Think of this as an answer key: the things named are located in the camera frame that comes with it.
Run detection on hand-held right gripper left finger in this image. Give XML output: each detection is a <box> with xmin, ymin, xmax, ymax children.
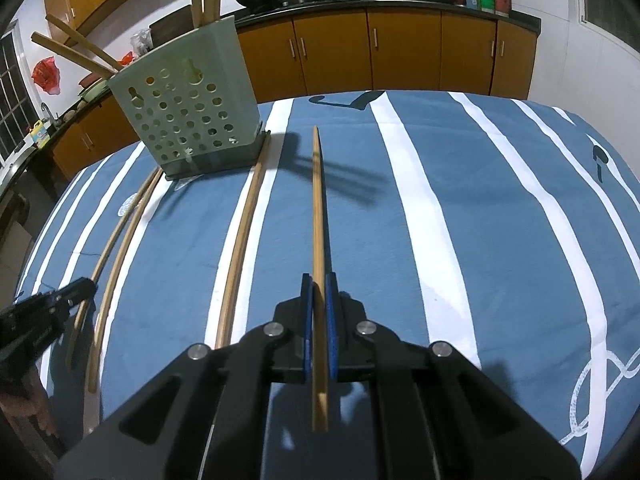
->
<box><xmin>57</xmin><ymin>272</ymin><xmax>314</xmax><ymax>480</ymax></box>

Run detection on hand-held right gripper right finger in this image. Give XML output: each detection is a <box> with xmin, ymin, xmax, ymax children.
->
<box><xmin>325</xmin><ymin>272</ymin><xmax>584</xmax><ymax>480</ymax></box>

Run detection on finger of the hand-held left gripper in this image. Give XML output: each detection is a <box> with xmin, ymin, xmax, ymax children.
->
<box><xmin>46</xmin><ymin>278</ymin><xmax>97</xmax><ymax>314</ymax></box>

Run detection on green perforated utensil holder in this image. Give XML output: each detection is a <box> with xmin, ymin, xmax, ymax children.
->
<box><xmin>107</xmin><ymin>15</ymin><xmax>269</xmax><ymax>181</ymax></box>

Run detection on person's left hand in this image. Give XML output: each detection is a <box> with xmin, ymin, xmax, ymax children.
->
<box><xmin>0</xmin><ymin>385</ymin><xmax>57</xmax><ymax>435</ymax></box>

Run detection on dish soap bottle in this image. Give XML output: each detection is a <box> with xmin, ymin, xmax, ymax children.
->
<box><xmin>27</xmin><ymin>122</ymin><xmax>51</xmax><ymax>149</ymax></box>

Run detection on stacked bowls on counter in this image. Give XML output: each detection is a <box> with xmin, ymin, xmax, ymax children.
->
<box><xmin>80</xmin><ymin>82</ymin><xmax>114</xmax><ymax>102</ymax></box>

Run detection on small barred window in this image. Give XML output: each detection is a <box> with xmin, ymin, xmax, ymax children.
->
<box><xmin>0</xmin><ymin>22</ymin><xmax>32</xmax><ymax>157</ymax></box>

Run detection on hanging red plastic bag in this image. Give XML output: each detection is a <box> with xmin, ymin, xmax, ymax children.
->
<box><xmin>32</xmin><ymin>57</ymin><xmax>61</xmax><ymax>95</ymax></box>

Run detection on clear plastic bag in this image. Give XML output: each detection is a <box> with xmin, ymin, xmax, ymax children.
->
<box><xmin>131</xmin><ymin>27</ymin><xmax>154</xmax><ymax>56</ymax></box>

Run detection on dark cutting board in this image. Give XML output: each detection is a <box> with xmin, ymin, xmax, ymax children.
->
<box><xmin>149</xmin><ymin>5</ymin><xmax>197</xmax><ymax>47</ymax></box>

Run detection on wooden base cabinets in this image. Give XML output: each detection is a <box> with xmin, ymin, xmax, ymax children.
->
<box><xmin>42</xmin><ymin>1</ymin><xmax>539</xmax><ymax>182</ymax></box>

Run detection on black kitchen countertop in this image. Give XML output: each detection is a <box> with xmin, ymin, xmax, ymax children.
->
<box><xmin>0</xmin><ymin>0</ymin><xmax>542</xmax><ymax>171</ymax></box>

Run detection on gas stove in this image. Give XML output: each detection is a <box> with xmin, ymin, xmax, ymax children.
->
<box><xmin>240</xmin><ymin>0</ymin><xmax>352</xmax><ymax>12</ymax></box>

